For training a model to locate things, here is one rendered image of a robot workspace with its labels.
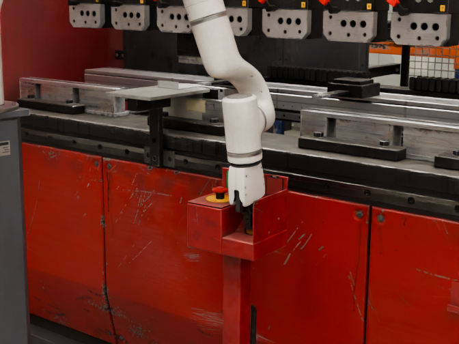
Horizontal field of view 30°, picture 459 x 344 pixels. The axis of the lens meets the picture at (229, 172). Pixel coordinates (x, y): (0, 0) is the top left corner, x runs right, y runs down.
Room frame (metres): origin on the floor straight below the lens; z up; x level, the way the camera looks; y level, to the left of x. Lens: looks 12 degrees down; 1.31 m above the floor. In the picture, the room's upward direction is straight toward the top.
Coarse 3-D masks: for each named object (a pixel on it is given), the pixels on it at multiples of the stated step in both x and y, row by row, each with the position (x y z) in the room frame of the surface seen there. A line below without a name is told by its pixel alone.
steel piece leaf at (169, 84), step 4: (160, 84) 2.60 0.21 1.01; (164, 84) 2.59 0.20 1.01; (168, 84) 2.58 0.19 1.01; (172, 84) 2.57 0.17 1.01; (176, 84) 2.56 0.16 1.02; (168, 88) 2.58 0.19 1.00; (172, 88) 2.57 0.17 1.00; (176, 88) 2.56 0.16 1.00; (180, 88) 2.57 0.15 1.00; (184, 88) 2.58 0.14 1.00
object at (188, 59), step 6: (180, 36) 2.66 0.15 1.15; (186, 36) 2.64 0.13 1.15; (192, 36) 2.63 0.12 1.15; (180, 42) 2.66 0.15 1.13; (186, 42) 2.64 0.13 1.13; (192, 42) 2.63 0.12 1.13; (180, 48) 2.66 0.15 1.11; (186, 48) 2.64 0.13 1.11; (192, 48) 2.63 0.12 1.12; (180, 54) 2.66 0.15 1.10; (186, 54) 2.64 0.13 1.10; (192, 54) 2.63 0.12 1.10; (198, 54) 2.62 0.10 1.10; (180, 60) 2.67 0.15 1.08; (186, 60) 2.66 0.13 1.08; (192, 60) 2.64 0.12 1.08; (198, 60) 2.63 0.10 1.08
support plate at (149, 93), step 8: (136, 88) 2.58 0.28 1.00; (144, 88) 2.58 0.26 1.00; (152, 88) 2.58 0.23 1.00; (160, 88) 2.58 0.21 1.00; (192, 88) 2.59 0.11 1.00; (200, 88) 2.59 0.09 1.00; (120, 96) 2.44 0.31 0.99; (128, 96) 2.42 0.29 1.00; (136, 96) 2.40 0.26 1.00; (144, 96) 2.39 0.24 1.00; (152, 96) 2.39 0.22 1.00; (160, 96) 2.40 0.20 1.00; (168, 96) 2.43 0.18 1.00; (176, 96) 2.46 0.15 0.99
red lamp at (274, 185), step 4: (268, 180) 2.11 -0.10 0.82; (272, 180) 2.11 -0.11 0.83; (276, 180) 2.10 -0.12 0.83; (280, 180) 2.09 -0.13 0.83; (268, 184) 2.11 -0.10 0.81; (272, 184) 2.11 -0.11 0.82; (276, 184) 2.10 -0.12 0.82; (280, 184) 2.09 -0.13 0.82; (268, 188) 2.11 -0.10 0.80; (272, 188) 2.11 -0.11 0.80; (276, 188) 2.10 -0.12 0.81; (280, 188) 2.09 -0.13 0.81; (268, 192) 2.11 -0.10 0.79; (272, 192) 2.11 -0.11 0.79
